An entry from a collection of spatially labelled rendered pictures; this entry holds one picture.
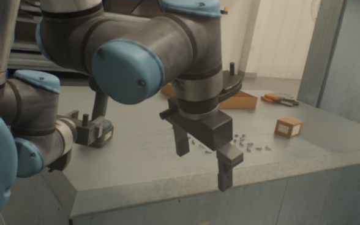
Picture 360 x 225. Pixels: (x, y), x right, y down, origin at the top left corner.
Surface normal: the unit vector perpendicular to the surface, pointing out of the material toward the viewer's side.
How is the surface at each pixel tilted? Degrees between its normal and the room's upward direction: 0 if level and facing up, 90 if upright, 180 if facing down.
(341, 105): 90
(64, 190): 68
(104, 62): 114
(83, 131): 90
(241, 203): 90
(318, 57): 90
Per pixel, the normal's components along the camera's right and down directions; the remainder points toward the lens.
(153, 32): 0.22, -0.68
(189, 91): -0.30, 0.55
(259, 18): 0.53, 0.29
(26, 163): -0.19, 0.29
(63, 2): 0.08, 0.51
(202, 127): -0.78, 0.39
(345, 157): 0.60, -0.10
